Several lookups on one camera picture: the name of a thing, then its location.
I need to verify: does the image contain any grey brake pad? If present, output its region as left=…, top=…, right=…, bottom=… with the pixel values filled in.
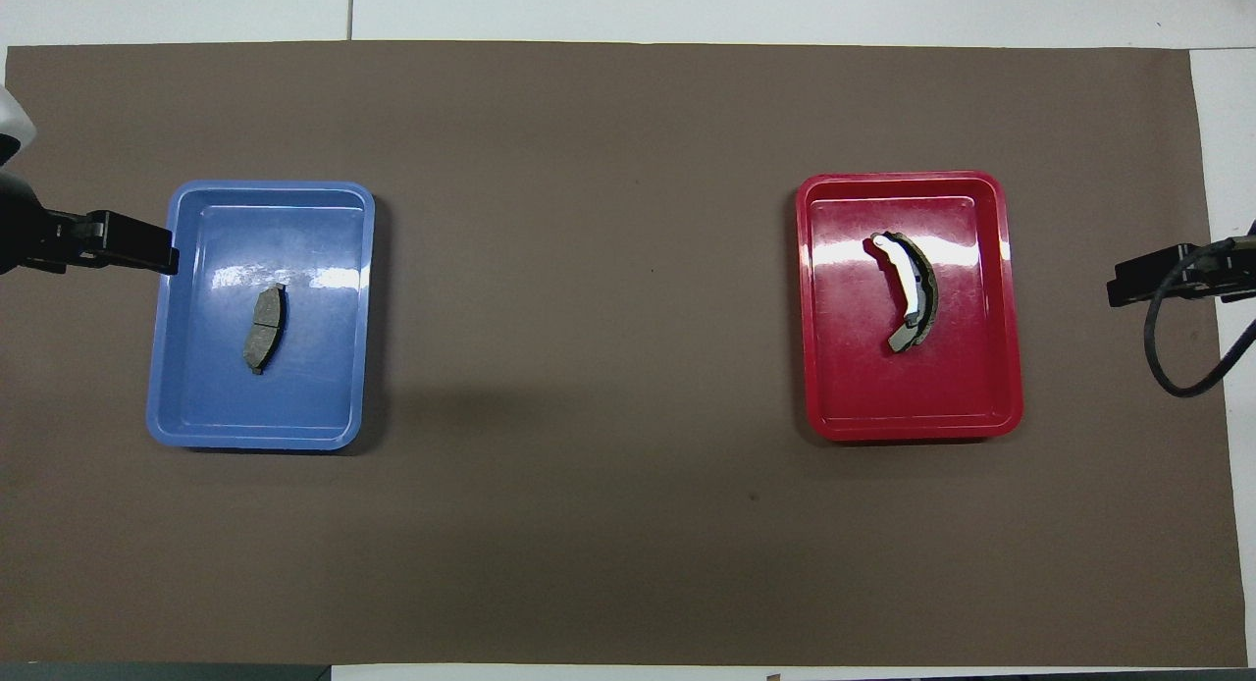
left=242, top=283, right=288, bottom=376

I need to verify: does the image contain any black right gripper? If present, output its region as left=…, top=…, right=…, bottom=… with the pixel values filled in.
left=1107, top=220, right=1256, bottom=309

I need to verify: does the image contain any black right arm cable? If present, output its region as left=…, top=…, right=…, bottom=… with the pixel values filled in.
left=1142, top=236, right=1256, bottom=399

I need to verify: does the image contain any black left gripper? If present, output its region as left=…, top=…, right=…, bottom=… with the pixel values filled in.
left=0, top=171, right=181, bottom=276

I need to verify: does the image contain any brown table mat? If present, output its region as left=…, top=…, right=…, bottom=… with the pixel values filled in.
left=0, top=41, right=1249, bottom=667

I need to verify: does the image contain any blue plastic tray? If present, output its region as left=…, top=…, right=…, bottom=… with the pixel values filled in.
left=146, top=180, right=377, bottom=452

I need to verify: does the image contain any red plastic tray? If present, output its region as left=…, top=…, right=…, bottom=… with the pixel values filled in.
left=795, top=171, right=1024, bottom=442

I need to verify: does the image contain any curved brake shoe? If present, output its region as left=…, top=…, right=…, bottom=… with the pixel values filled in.
left=868, top=231, right=940, bottom=354

